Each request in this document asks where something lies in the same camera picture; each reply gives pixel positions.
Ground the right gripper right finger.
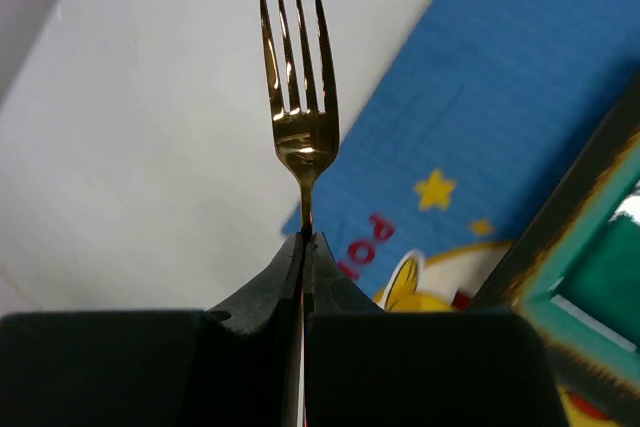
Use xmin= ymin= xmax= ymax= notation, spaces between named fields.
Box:
xmin=303 ymin=233 xmax=567 ymax=426

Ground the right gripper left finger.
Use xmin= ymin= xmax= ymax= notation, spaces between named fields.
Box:
xmin=1 ymin=234 xmax=304 ymax=426

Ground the gold fork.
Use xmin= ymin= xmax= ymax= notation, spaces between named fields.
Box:
xmin=259 ymin=0 xmax=340 ymax=239

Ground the square green ceramic plate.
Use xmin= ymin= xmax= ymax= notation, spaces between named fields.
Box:
xmin=469 ymin=71 xmax=640 ymax=413

